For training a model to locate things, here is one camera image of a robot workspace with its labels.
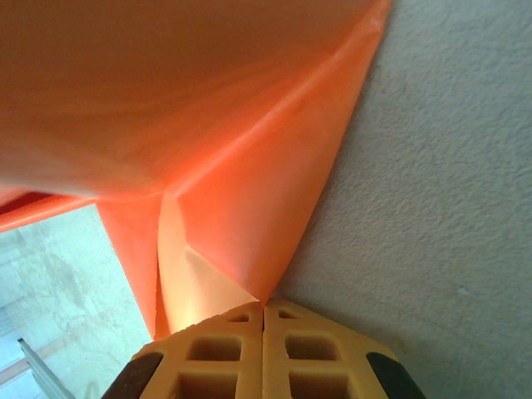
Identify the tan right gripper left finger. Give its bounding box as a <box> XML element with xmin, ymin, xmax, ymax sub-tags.
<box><xmin>103</xmin><ymin>301</ymin><xmax>265</xmax><ymax>399</ymax></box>

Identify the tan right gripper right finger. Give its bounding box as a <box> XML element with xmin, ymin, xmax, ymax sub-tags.
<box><xmin>264</xmin><ymin>297</ymin><xmax>421</xmax><ymax>399</ymax></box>

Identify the aluminium rail frame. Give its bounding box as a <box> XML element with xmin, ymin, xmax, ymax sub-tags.
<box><xmin>16</xmin><ymin>337</ymin><xmax>71</xmax><ymax>399</ymax></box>

